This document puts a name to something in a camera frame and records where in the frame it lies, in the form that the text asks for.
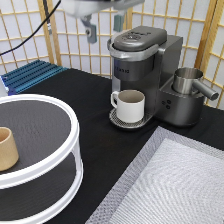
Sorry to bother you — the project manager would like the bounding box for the wooden shoji folding screen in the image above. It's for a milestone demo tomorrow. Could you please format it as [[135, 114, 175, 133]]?
[[0, 0, 224, 110]]

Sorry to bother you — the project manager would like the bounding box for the grey woven placemat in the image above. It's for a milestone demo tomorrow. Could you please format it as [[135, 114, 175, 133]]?
[[85, 127, 224, 224]]

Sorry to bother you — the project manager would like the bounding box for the white ceramic mug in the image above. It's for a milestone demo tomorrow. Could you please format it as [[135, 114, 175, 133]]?
[[110, 90, 145, 123]]

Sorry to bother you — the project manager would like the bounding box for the white two-tier round shelf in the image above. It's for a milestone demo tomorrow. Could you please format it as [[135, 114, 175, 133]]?
[[0, 94, 83, 224]]

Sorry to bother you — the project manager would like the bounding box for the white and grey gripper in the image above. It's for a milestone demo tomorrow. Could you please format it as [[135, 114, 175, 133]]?
[[61, 0, 145, 44]]

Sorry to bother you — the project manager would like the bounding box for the blue ribbed metal block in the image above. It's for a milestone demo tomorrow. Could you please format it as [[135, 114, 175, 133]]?
[[2, 60, 66, 95]]

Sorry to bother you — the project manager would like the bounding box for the steel milk frother jug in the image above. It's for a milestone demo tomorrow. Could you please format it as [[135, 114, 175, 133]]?
[[173, 67, 219, 101]]

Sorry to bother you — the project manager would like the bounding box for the dark grey pod coffee machine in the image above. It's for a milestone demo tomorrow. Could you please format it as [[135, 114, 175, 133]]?
[[107, 26, 204, 130]]

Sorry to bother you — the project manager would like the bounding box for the tan wooden cup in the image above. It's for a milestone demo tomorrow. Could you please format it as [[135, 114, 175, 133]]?
[[0, 127, 19, 171]]

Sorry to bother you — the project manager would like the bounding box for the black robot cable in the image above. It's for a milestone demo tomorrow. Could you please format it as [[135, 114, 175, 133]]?
[[0, 0, 63, 58]]

